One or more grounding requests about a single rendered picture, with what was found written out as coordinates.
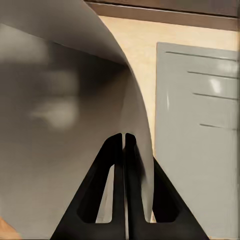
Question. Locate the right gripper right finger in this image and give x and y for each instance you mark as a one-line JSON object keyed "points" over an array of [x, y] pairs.
{"points": [[174, 220]]}

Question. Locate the paper coffee filter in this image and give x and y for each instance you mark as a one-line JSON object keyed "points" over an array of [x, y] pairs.
{"points": [[66, 86]]}

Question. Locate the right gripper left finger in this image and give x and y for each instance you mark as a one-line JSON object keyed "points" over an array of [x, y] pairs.
{"points": [[79, 220]]}

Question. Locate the countertop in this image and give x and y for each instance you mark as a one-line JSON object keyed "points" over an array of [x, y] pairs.
{"points": [[138, 39]]}

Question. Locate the drop in sink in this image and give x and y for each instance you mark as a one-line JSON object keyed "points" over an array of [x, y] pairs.
{"points": [[197, 132]]}

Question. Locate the fixed window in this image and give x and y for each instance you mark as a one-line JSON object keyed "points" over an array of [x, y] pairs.
{"points": [[211, 14]]}

